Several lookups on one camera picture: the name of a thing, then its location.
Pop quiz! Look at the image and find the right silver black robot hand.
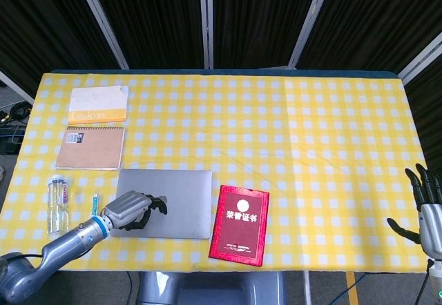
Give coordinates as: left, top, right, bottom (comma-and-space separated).
386, 163, 442, 261

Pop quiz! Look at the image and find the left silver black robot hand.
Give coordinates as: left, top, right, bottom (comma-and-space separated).
103, 190, 169, 232

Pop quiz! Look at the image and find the grey laptop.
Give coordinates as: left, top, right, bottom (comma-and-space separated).
110, 169, 213, 240

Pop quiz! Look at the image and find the brown kraft spiral notebook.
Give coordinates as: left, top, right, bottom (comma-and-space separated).
55, 126, 127, 172

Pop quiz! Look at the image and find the clear plastic water bottle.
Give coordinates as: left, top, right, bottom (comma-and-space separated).
47, 175, 70, 235

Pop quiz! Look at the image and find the white orange Lexicon book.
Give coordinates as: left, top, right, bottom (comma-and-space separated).
67, 86, 130, 126

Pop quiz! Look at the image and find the red honorary certificate book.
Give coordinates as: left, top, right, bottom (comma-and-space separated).
208, 184, 271, 268

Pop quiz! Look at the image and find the grey robot torso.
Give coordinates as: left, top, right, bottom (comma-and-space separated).
137, 270, 287, 305

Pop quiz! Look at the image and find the metal table leg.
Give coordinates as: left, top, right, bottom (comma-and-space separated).
302, 271, 313, 305

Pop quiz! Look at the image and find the yellow white checkered tablecloth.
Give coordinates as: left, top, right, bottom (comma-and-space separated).
0, 72, 438, 274

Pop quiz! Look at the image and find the black floor cable bundle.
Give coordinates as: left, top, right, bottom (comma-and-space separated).
0, 100, 32, 137

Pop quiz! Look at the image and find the white screen frame post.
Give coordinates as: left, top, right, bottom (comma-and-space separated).
73, 0, 130, 70
396, 32, 442, 85
0, 70, 35, 104
287, 0, 335, 70
198, 0, 215, 70

